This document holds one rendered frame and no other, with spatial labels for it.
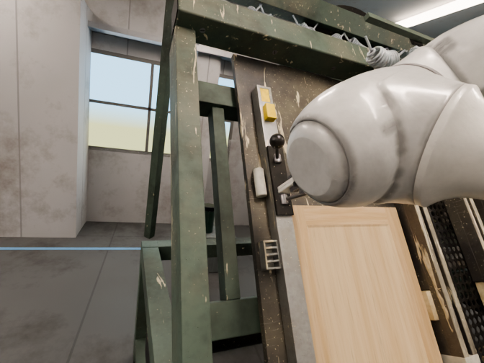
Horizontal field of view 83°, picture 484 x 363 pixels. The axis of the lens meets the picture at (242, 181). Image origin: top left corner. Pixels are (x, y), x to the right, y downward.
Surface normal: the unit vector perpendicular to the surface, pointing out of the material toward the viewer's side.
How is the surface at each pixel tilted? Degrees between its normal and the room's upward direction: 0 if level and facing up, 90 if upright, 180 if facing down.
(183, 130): 54
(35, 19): 90
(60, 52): 90
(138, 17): 90
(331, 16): 90
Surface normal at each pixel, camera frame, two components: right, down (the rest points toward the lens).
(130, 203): 0.29, 0.24
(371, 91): 0.03, -0.66
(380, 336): 0.39, -0.36
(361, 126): -0.11, -0.25
